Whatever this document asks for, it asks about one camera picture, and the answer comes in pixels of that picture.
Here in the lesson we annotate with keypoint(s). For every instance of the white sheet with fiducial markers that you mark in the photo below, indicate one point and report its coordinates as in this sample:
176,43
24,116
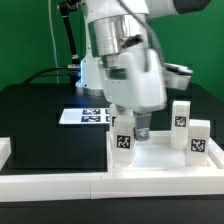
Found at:
76,116

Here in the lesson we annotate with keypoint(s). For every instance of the white front fence bar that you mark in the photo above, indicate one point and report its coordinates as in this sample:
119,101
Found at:
15,188

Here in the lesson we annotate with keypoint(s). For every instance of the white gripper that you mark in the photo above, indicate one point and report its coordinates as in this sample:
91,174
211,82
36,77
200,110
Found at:
131,87

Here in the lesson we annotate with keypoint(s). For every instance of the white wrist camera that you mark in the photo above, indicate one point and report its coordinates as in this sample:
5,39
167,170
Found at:
176,76

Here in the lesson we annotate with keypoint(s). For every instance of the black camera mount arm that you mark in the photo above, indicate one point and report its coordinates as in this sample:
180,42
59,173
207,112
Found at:
66,7

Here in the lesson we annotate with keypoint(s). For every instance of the white left fence bar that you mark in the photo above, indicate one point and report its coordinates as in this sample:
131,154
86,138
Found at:
5,151

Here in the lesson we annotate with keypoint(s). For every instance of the white fence bar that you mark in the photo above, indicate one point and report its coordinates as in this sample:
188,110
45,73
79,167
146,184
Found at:
5,151
15,188

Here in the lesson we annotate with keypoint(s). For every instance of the white square tabletop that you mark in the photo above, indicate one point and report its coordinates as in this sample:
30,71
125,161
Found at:
156,154

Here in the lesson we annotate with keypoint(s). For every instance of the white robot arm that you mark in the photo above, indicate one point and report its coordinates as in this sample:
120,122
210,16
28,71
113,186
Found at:
113,27

